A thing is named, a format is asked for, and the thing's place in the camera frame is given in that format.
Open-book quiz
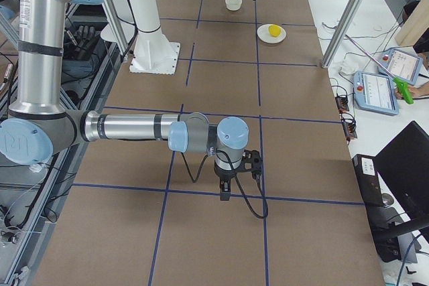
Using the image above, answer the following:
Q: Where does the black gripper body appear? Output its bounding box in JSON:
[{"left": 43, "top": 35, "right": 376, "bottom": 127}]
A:
[{"left": 214, "top": 164, "right": 236, "bottom": 191}]

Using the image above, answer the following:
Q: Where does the yellow lemon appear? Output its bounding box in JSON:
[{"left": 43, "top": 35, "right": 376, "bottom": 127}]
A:
[{"left": 268, "top": 25, "right": 282, "bottom": 38}]

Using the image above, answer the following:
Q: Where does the white bowl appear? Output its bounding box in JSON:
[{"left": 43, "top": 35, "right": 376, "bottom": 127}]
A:
[{"left": 225, "top": 0, "right": 243, "bottom": 11}]

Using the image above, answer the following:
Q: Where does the white plate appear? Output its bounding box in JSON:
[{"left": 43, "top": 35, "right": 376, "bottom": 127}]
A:
[{"left": 257, "top": 24, "right": 287, "bottom": 44}]

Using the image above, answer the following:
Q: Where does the orange black electronics module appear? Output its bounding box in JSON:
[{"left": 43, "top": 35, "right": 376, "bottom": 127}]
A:
[{"left": 335, "top": 96, "right": 349, "bottom": 113}]

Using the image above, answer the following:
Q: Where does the near teach pendant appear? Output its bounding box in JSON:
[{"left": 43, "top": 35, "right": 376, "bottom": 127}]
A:
[{"left": 353, "top": 71, "right": 399, "bottom": 115}]

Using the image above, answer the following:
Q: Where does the teach pendant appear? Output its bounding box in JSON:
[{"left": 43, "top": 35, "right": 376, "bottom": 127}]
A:
[
  {"left": 353, "top": 71, "right": 399, "bottom": 115},
  {"left": 379, "top": 48, "right": 423, "bottom": 85}
]

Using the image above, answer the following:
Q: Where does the black computer box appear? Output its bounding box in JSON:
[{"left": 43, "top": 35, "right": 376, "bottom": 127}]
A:
[{"left": 352, "top": 154, "right": 418, "bottom": 263}]

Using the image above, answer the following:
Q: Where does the far teach pendant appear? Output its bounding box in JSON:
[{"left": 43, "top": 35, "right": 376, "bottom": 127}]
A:
[{"left": 379, "top": 48, "right": 423, "bottom": 85}]

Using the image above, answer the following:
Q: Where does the black monitor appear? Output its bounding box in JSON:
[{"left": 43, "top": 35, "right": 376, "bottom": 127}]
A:
[{"left": 374, "top": 121, "right": 428, "bottom": 219}]

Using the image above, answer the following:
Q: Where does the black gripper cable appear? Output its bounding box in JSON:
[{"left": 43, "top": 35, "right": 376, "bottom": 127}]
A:
[{"left": 182, "top": 151, "right": 269, "bottom": 220}]

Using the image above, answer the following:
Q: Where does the aluminium frame post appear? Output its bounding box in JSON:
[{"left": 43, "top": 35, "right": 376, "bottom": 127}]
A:
[{"left": 321, "top": 0, "right": 362, "bottom": 68}]

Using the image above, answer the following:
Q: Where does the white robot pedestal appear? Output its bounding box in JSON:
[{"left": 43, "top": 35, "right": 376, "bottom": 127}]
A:
[{"left": 101, "top": 0, "right": 181, "bottom": 75}]

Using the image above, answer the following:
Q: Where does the green handled grabber tool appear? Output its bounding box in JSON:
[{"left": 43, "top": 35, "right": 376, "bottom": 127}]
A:
[{"left": 345, "top": 34, "right": 414, "bottom": 104}]

